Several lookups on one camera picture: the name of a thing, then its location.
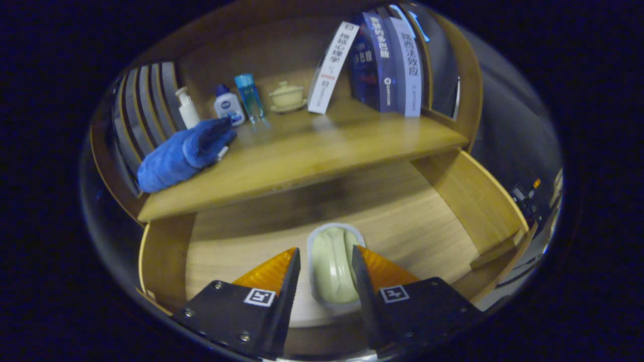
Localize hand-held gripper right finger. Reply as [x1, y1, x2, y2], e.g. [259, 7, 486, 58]
[351, 245, 485, 358]

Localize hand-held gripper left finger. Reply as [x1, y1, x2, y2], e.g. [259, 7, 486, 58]
[171, 246, 301, 360]

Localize wooden drawer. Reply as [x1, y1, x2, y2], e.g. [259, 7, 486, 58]
[138, 149, 538, 357]

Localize wooden countertop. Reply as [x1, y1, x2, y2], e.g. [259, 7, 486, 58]
[137, 96, 469, 223]

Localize wooden cabinet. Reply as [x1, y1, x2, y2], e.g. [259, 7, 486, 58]
[90, 0, 484, 227]

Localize blue folded towel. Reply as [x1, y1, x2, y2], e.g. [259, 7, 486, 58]
[137, 118, 237, 194]

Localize dark equipment with orange parts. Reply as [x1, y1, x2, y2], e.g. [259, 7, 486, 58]
[509, 177, 543, 222]

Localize white bottle with blue cap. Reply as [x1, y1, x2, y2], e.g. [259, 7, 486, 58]
[213, 84, 246, 126]

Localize cream lidded teacup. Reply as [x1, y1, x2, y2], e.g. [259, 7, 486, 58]
[268, 81, 307, 114]

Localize clear blue bottle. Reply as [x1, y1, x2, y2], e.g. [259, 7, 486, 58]
[234, 74, 266, 124]

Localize white pump bottle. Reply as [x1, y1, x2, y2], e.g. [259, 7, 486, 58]
[175, 86, 201, 130]

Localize beige bag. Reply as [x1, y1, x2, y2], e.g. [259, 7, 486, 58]
[551, 168, 564, 212]

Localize black backdrop cloth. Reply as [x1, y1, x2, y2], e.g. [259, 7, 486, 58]
[80, 3, 563, 282]

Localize pale lavender book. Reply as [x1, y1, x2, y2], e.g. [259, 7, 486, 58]
[387, 17, 423, 118]

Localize dark blue book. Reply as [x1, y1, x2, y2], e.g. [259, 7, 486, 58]
[350, 11, 398, 113]

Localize white book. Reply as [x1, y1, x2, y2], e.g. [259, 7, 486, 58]
[307, 22, 360, 115]

